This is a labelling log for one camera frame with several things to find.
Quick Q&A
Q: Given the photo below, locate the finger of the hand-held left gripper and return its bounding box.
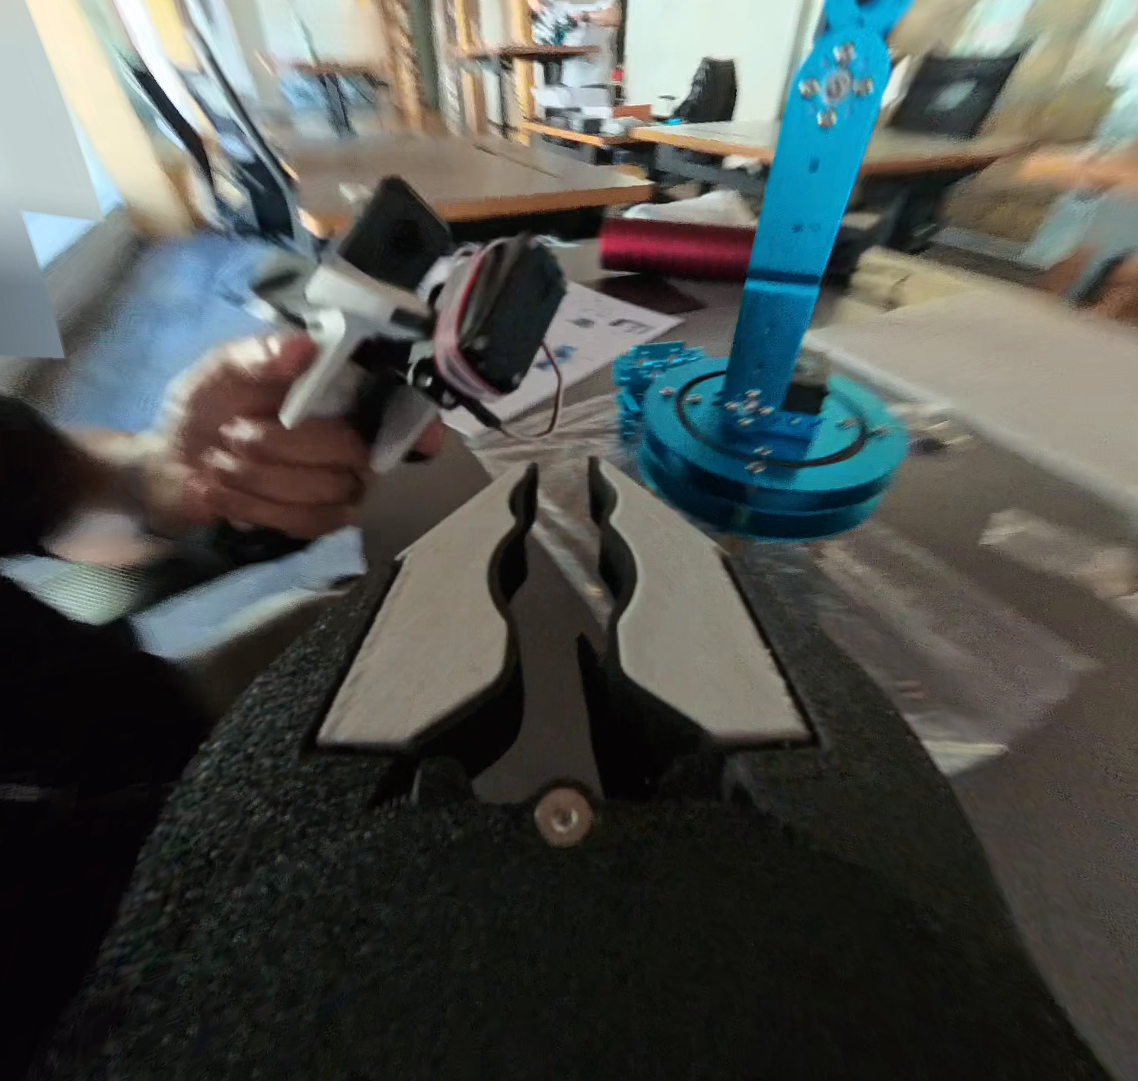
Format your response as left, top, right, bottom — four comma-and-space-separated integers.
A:
405, 345, 486, 415
356, 285, 443, 346

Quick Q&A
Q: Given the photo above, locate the large clear plastic bag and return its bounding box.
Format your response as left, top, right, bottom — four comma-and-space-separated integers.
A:
463, 396, 1104, 775

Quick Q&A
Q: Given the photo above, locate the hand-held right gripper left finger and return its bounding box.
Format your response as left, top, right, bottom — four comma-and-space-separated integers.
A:
316, 460, 541, 751

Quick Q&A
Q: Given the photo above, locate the white foam sheet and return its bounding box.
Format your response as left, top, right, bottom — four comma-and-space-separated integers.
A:
800, 293, 1138, 500

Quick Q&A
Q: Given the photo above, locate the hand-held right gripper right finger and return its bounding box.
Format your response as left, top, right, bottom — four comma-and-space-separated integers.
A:
577, 457, 815, 797

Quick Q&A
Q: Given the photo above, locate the maroon padded roll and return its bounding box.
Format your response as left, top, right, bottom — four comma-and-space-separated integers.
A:
599, 214, 767, 282

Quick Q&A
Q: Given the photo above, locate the grey fabric office chair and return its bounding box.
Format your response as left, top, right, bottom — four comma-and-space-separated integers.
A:
0, 511, 371, 660

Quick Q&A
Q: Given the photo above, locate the blue toy robot arm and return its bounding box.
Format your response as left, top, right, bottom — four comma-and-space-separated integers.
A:
637, 0, 942, 541

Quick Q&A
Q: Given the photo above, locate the grey table with wood edge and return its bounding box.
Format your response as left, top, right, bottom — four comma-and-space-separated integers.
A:
276, 133, 655, 237
627, 115, 1038, 179
1015, 143, 1138, 316

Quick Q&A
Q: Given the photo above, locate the black high-back chair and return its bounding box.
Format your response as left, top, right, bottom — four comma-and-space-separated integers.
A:
671, 56, 739, 123

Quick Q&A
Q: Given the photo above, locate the printed instruction sheet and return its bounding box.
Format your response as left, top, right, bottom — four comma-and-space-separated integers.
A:
440, 278, 688, 437

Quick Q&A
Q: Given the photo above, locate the dark grey desk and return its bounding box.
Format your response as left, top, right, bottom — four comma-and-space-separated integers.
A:
295, 236, 1138, 1081

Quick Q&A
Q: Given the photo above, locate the person's left hand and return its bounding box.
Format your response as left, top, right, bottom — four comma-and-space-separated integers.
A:
164, 335, 447, 541

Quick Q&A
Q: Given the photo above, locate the black mesh chair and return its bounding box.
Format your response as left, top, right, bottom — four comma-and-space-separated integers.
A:
889, 49, 1025, 140

